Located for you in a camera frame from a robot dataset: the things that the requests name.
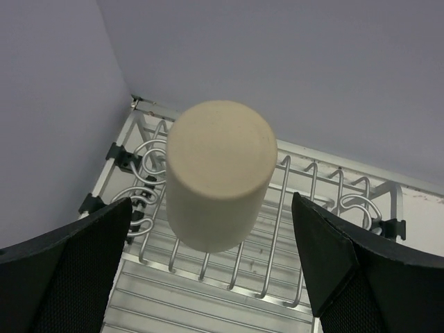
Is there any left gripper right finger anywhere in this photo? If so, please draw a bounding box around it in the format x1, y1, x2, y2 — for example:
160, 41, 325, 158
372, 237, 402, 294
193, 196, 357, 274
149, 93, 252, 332
291, 193, 443, 332

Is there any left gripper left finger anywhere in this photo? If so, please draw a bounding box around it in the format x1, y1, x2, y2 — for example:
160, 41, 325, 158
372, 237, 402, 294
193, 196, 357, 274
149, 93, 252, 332
1, 198, 133, 332

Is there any beige tumbler cup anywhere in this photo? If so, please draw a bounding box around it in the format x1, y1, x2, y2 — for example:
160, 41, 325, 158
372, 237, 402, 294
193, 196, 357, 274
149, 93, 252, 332
166, 100, 278, 253

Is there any metal dish rack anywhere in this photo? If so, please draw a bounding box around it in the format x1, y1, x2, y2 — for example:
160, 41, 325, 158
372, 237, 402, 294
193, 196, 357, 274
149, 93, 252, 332
79, 96, 403, 332

